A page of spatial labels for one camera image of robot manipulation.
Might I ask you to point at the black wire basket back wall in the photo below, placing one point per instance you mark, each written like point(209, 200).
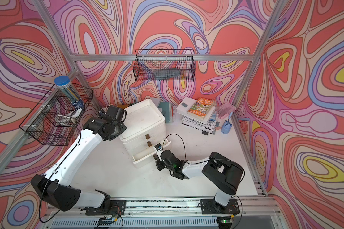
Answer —
point(151, 59)

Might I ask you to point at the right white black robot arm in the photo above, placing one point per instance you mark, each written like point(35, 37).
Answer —
point(224, 173)

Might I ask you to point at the white perforated cable duct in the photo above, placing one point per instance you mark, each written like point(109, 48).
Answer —
point(140, 223)

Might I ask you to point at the pink plastic bag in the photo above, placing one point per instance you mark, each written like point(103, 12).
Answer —
point(224, 110)

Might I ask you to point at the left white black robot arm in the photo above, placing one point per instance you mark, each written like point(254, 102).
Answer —
point(54, 187)

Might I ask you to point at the white bottom drawer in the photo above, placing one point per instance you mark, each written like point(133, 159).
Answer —
point(146, 156)

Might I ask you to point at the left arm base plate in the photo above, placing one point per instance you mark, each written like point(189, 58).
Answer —
point(114, 207)

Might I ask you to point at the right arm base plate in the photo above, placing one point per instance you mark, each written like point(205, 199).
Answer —
point(209, 206)

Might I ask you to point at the white book with grey patch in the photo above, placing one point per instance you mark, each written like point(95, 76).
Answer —
point(185, 105)

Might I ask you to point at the dark books behind cabinet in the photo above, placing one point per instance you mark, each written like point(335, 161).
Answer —
point(165, 108)

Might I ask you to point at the grey object in basket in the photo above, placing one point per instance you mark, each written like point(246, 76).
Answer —
point(165, 74)

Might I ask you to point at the black wire basket wall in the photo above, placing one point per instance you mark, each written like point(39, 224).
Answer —
point(42, 126)
point(151, 59)

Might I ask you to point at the blue small cup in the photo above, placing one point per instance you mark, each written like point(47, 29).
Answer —
point(227, 125)

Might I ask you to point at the green circuit board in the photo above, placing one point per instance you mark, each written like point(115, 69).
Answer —
point(106, 221)

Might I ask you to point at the orange cover book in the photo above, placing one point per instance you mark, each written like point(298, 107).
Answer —
point(201, 108)

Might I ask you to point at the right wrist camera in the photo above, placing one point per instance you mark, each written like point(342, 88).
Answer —
point(158, 149)

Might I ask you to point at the blue lid pencil tube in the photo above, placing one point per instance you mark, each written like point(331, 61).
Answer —
point(65, 85)

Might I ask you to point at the black wire basket left wall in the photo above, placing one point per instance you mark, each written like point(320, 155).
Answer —
point(42, 126)

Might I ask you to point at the newspaper stack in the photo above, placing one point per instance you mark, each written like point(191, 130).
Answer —
point(209, 127)

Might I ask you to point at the white drawer cabinet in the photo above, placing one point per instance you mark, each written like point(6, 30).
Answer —
point(145, 127)

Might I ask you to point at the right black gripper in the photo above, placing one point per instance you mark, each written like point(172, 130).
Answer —
point(158, 163)

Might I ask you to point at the white object in left basket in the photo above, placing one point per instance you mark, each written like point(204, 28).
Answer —
point(68, 120)

